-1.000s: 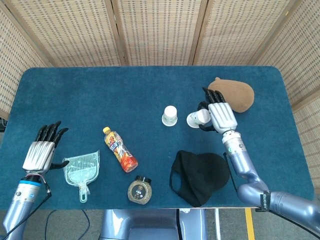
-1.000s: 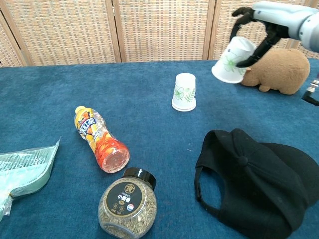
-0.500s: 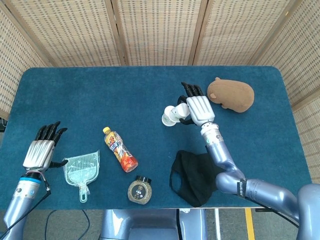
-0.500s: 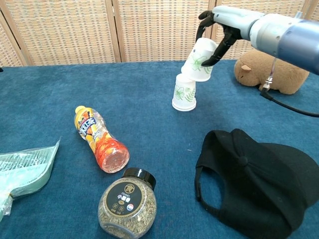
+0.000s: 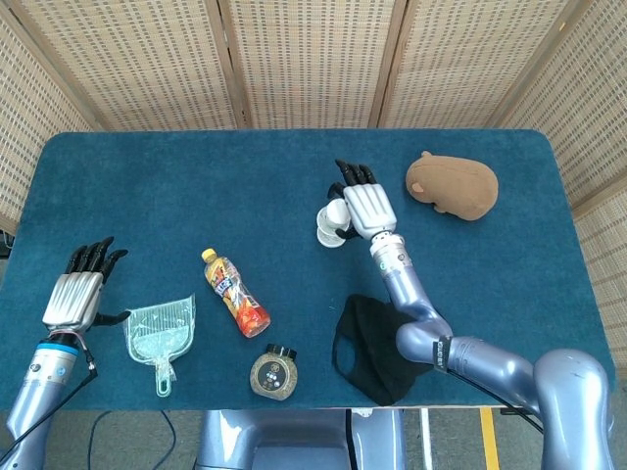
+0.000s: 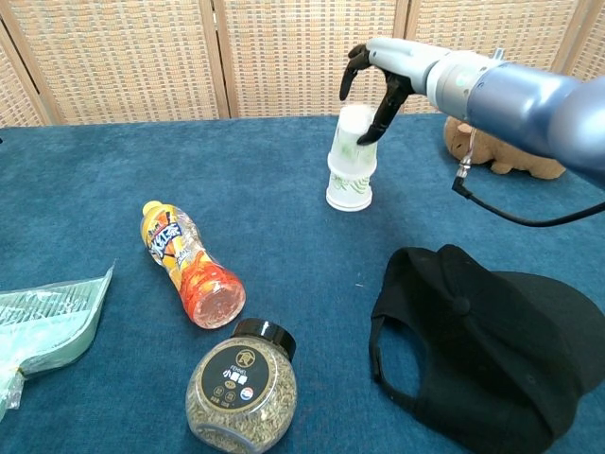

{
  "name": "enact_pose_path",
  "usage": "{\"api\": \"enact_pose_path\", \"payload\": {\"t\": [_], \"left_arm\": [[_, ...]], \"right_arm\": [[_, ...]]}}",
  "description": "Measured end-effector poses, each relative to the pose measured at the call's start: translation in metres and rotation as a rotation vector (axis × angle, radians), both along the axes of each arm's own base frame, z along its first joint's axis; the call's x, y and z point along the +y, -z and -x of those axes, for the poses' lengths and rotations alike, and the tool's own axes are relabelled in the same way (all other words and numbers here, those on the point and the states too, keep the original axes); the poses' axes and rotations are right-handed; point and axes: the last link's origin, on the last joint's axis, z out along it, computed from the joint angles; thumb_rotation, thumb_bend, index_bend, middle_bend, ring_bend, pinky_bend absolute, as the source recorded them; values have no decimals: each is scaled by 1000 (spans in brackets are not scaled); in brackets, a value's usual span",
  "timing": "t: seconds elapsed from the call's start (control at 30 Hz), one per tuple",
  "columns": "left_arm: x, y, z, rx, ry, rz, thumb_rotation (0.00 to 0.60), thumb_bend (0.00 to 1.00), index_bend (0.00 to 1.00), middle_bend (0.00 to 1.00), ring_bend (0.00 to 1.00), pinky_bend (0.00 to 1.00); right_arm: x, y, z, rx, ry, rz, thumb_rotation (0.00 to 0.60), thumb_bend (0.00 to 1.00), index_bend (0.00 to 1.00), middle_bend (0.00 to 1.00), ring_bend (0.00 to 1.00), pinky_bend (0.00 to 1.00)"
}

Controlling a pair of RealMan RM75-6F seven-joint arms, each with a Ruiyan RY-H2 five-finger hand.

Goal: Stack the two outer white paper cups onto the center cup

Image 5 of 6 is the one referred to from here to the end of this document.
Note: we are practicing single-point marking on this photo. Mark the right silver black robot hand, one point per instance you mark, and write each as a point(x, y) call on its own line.
point(370, 205)

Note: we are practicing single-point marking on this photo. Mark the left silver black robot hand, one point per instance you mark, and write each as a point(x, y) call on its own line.
point(73, 298)

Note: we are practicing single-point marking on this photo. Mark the glass jar black lid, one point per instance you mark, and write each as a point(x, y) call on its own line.
point(273, 374)

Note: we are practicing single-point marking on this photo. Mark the orange drink bottle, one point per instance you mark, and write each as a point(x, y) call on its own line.
point(235, 294)

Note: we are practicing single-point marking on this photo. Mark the white table leg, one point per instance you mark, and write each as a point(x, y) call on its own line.
point(424, 440)

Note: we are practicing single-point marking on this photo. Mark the black beanie hat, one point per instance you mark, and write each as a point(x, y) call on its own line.
point(365, 352)

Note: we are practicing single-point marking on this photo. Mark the brown plush capybara toy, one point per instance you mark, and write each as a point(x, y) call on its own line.
point(455, 186)

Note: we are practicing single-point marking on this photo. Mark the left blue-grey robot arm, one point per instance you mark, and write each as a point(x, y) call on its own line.
point(44, 377)

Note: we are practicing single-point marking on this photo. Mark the blue felt table cover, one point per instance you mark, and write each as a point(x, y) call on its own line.
point(196, 196)

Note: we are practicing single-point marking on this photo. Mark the clear plastic dustpan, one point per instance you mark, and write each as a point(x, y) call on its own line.
point(157, 333)

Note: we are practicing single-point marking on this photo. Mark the woven bamboo screen panel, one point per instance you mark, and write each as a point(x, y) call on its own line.
point(588, 122)
point(137, 63)
point(29, 122)
point(313, 63)
point(465, 63)
point(607, 274)

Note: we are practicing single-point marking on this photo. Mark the blue-grey robot torso base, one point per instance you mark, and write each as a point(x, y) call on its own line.
point(294, 440)

